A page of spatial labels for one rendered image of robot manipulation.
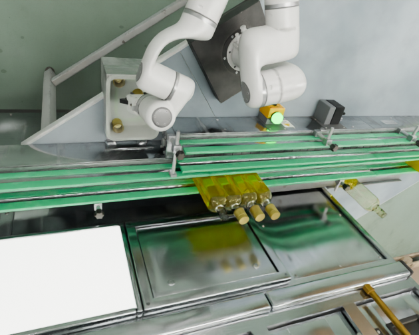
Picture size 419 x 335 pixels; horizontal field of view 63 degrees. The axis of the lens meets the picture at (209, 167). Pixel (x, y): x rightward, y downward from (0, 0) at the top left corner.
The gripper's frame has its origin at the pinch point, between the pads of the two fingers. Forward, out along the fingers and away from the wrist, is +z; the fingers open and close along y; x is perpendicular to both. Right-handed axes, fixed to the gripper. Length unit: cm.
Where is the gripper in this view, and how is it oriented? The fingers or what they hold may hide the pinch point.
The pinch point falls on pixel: (139, 98)
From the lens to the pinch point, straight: 111.4
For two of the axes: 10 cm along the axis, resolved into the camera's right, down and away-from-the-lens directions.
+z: -3.7, -3.4, 8.6
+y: 9.3, -0.7, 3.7
